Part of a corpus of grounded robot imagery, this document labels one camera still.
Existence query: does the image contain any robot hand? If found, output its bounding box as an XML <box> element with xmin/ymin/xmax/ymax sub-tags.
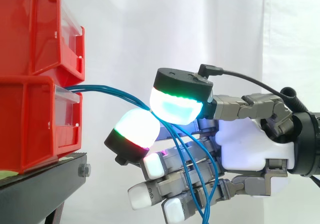
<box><xmin>104</xmin><ymin>67</ymin><xmax>303</xmax><ymax>224</ymax></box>

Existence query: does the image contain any blue cable bundle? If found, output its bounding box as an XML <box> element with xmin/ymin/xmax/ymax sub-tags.
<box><xmin>65</xmin><ymin>84</ymin><xmax>220</xmax><ymax>224</ymax></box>

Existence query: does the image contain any black stand with green tape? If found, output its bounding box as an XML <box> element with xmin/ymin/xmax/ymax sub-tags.
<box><xmin>0</xmin><ymin>152</ymin><xmax>92</xmax><ymax>224</ymax></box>

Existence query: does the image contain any red plastic bin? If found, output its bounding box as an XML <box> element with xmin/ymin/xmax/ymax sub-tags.
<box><xmin>0</xmin><ymin>0</ymin><xmax>86</xmax><ymax>87</ymax></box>
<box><xmin>0</xmin><ymin>75</ymin><xmax>84</xmax><ymax>175</ymax></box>

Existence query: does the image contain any black coiled cable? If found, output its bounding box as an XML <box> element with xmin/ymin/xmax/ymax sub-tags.
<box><xmin>279</xmin><ymin>86</ymin><xmax>311</xmax><ymax>115</ymax></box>

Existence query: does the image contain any thin black cable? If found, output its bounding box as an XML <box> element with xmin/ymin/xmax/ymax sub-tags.
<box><xmin>197</xmin><ymin>64</ymin><xmax>286</xmax><ymax>99</ymax></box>

